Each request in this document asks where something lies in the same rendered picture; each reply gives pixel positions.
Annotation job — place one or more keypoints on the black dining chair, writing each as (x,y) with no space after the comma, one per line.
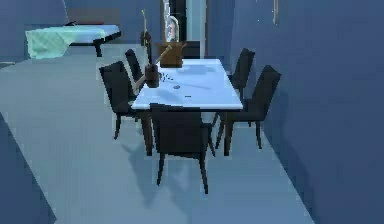
(180,133)
(261,100)
(117,90)
(243,68)
(134,65)

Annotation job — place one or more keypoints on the white dining table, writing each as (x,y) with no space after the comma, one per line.
(196,83)

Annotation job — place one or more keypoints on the dark pot plant with stems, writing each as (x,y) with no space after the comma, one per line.
(152,76)

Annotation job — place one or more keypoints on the tall thin stem plant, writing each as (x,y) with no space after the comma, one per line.
(145,33)

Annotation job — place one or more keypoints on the small dark flat object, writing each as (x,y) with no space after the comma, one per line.
(188,97)

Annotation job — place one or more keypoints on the small dark round object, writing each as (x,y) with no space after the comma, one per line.
(176,87)

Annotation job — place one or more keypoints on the brown cardboard box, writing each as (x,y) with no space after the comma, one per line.
(171,55)

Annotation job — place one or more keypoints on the white patterned tall object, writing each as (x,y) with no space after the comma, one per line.
(170,26)

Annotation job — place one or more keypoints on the pale green blanket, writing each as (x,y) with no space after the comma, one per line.
(53,41)

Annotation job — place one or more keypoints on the bed with black frame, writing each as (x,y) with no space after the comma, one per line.
(96,33)

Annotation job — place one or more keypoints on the pale narrow wall fixture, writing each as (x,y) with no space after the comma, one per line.
(275,11)

